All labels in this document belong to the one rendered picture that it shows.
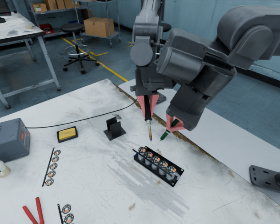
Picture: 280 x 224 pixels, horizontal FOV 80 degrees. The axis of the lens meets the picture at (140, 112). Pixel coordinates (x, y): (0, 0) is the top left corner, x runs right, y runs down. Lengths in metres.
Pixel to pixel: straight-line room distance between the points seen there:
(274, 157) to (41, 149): 0.86
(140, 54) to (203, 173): 0.43
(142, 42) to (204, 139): 0.45
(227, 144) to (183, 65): 0.51
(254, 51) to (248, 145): 0.54
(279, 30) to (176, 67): 0.14
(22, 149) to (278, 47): 0.72
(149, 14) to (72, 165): 0.55
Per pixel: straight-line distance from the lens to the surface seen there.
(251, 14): 0.29
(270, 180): 0.70
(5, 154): 0.73
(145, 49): 0.44
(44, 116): 0.88
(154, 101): 0.51
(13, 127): 0.73
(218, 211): 0.58
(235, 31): 0.27
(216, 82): 0.30
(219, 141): 0.73
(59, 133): 0.74
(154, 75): 0.34
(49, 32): 4.61
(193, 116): 0.35
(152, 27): 0.52
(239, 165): 0.69
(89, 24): 3.92
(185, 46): 0.28
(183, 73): 0.28
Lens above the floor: 1.26
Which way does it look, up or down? 41 degrees down
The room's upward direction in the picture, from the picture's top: straight up
